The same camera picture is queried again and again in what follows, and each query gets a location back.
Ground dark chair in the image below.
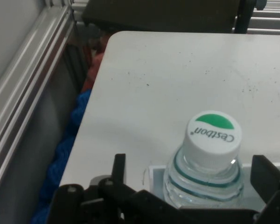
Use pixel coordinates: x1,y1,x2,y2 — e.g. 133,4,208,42
81,0,257,35

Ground water bottle green label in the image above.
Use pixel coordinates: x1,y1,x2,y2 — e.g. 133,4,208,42
162,109,245,210

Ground red plastic bag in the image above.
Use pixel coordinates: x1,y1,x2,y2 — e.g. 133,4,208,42
81,35,108,92

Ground blue cloth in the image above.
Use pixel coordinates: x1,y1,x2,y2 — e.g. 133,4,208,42
29,90,92,224

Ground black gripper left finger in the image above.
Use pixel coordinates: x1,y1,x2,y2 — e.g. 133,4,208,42
49,153,178,224

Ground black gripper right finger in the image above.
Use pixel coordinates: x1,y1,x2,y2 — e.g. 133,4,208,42
250,154,280,224

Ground long aluminium wall rail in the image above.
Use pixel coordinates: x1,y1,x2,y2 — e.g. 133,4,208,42
0,0,78,201

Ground aluminium frame behind chair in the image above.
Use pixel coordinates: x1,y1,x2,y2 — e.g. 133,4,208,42
232,0,280,36

